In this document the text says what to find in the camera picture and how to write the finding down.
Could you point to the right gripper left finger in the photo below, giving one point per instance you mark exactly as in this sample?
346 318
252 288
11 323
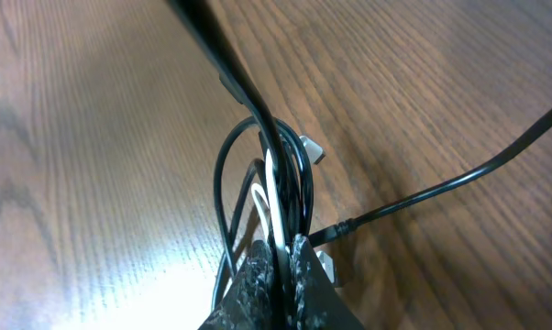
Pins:
247 304

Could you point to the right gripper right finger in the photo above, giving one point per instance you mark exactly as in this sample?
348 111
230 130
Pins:
316 304

